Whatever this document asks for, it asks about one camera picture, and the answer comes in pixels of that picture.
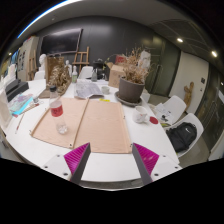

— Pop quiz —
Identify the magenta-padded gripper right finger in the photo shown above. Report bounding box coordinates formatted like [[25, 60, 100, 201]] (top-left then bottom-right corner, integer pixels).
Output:
[[132, 142, 183, 186]]

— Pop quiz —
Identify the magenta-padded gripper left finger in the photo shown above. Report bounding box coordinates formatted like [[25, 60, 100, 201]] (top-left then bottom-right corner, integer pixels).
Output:
[[42, 142, 92, 185]]

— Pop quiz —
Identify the clear red-labelled drink bottle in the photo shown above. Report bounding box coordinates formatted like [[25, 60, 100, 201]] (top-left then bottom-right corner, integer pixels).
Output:
[[48, 85, 69, 135]]

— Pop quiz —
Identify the black backpack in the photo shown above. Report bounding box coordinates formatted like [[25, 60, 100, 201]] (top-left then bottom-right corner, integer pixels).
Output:
[[165, 121, 198, 153]]

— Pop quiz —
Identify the light wooden board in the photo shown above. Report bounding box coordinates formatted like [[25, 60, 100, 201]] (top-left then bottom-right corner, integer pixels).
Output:
[[30, 97, 133, 155]]

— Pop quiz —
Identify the white mug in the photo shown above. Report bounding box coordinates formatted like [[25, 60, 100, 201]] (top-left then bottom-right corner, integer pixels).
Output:
[[132, 105, 149, 124]]

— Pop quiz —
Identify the white papers stack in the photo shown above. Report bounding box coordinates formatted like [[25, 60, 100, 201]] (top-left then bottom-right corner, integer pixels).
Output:
[[154, 102, 174, 123]]

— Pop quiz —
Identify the white chair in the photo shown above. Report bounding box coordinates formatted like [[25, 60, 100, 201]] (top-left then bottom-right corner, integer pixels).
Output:
[[153, 95, 188, 126], [164, 112, 205, 158], [78, 65, 94, 80]]

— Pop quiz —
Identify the grey folded paper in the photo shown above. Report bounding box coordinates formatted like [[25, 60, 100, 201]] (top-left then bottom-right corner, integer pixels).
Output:
[[74, 79, 105, 100]]

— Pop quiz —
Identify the dried plant in grey pot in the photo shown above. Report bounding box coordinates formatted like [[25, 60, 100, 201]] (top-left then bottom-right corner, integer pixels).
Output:
[[118, 46, 151, 104]]

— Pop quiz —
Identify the small white cup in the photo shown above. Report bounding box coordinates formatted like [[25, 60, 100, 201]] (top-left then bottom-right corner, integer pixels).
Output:
[[100, 85, 111, 95]]

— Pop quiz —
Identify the wooden figure statue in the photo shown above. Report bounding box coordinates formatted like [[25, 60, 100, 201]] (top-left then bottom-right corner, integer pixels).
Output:
[[183, 81, 195, 111]]

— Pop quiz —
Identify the colourful book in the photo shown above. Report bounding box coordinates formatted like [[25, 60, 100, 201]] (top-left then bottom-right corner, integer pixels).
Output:
[[8, 93, 35, 117]]

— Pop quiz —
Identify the clear spray bottle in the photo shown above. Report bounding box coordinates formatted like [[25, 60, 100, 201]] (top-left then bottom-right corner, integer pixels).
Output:
[[71, 65, 79, 84]]

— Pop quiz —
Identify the white canvas panel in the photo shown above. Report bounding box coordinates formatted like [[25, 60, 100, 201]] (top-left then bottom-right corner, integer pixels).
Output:
[[0, 88, 14, 129]]

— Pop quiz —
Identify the cardboard box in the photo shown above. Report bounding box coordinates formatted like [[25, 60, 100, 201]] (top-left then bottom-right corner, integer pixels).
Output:
[[108, 63, 126, 89]]

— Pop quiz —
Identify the black boxes stack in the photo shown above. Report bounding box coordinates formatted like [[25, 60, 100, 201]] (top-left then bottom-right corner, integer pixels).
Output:
[[4, 78, 30, 103]]

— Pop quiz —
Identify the small white plaster figure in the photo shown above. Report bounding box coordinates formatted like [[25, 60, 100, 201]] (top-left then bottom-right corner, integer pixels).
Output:
[[64, 59, 73, 76]]

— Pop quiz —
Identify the black appliance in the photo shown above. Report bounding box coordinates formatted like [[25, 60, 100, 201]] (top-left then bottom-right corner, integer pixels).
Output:
[[92, 58, 106, 80]]

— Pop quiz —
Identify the wooden easel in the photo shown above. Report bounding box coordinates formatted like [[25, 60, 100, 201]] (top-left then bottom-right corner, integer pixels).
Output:
[[71, 45, 91, 73], [28, 49, 38, 81]]

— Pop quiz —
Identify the tall white plaster statue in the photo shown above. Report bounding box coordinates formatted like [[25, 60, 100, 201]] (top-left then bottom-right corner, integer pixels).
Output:
[[139, 49, 153, 69]]

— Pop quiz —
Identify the white plaster bust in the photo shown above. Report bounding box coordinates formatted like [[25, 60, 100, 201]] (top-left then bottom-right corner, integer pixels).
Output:
[[38, 53, 48, 73]]

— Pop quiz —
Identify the red and white box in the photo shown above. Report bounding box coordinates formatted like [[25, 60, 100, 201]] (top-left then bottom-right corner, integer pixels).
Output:
[[114, 54, 127, 65]]

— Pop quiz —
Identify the white cabinet with pictures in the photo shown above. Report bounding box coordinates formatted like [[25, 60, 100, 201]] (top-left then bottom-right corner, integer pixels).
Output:
[[16, 35, 40, 82]]

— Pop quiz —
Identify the dark wall blackboard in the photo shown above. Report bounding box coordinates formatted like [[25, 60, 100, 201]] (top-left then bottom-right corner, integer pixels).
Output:
[[40, 27, 83, 56]]

